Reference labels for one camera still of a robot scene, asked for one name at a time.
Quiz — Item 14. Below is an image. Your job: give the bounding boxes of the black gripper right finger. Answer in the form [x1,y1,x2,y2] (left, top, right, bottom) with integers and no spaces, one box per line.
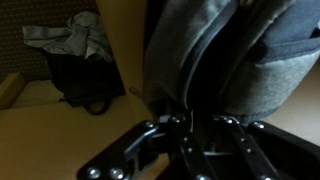
[211,114,320,180]

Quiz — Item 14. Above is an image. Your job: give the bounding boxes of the blue-grey crumpled cloth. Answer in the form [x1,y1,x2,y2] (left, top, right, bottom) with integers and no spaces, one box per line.
[22,11,115,64]

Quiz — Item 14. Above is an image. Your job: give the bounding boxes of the black fabric item with loop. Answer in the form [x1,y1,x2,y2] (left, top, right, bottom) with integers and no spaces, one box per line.
[45,52,127,117]

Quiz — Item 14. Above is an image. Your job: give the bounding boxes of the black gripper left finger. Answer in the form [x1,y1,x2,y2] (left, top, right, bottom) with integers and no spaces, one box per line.
[76,113,214,180]

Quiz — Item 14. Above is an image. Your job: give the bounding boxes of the dark grey bag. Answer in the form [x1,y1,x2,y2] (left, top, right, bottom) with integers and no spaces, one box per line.
[142,0,320,126]

